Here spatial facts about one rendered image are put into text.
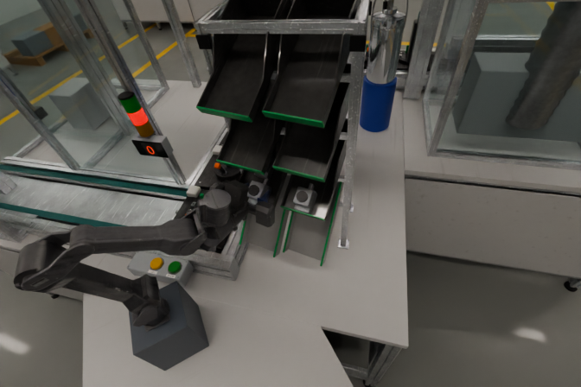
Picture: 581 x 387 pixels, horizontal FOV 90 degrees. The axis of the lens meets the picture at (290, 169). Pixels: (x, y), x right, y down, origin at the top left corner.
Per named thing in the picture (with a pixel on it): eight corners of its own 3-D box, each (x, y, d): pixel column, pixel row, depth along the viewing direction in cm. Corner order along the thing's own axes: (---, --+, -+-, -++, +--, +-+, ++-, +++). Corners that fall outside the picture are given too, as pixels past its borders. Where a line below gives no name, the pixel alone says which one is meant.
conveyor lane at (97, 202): (229, 263, 110) (222, 249, 103) (54, 227, 129) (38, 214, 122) (253, 203, 129) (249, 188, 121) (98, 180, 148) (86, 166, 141)
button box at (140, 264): (185, 287, 100) (178, 279, 96) (133, 275, 105) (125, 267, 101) (194, 268, 105) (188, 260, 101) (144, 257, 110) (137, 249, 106)
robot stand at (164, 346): (164, 371, 87) (132, 355, 73) (156, 326, 96) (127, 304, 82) (209, 345, 91) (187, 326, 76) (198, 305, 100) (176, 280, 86)
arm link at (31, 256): (3, 288, 48) (35, 265, 48) (11, 252, 53) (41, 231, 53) (147, 319, 72) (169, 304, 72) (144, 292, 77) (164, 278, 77)
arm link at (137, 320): (137, 328, 72) (124, 320, 67) (134, 295, 78) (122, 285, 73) (163, 315, 73) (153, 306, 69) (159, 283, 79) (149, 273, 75)
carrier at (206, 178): (247, 195, 120) (240, 174, 111) (194, 188, 126) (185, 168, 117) (264, 155, 136) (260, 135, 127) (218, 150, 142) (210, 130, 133)
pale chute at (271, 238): (279, 253, 96) (274, 257, 92) (245, 241, 101) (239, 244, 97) (298, 171, 94) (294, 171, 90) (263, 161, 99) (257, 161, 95)
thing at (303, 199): (310, 215, 81) (305, 210, 75) (296, 211, 83) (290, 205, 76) (320, 187, 83) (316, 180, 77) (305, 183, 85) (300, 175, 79)
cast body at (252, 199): (264, 209, 84) (254, 203, 78) (251, 204, 86) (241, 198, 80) (275, 182, 86) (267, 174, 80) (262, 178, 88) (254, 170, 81)
